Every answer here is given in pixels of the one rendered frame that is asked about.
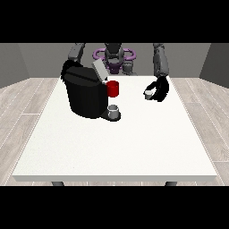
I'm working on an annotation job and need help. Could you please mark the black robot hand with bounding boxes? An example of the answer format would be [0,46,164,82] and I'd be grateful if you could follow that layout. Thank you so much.
[60,59,83,81]
[144,75,170,103]

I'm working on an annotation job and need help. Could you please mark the small grey coffee pod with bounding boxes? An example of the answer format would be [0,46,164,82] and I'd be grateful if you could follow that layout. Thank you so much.
[144,89,154,100]

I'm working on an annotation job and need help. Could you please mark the pale grey machine lid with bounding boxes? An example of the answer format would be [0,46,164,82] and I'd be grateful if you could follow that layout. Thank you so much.
[91,58,109,81]

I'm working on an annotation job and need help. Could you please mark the black coffee machine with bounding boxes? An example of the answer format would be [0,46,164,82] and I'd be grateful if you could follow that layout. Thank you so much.
[62,65,122,123]

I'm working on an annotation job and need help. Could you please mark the red pod holder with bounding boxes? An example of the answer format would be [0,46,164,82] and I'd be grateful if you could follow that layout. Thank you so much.
[106,80,120,98]

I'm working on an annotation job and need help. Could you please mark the grey robot trunk purple rings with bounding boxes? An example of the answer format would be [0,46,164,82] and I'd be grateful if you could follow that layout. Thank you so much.
[92,43,139,77]

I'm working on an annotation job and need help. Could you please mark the small grey cup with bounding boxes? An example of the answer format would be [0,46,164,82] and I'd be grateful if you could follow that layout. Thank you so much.
[107,104,121,119]

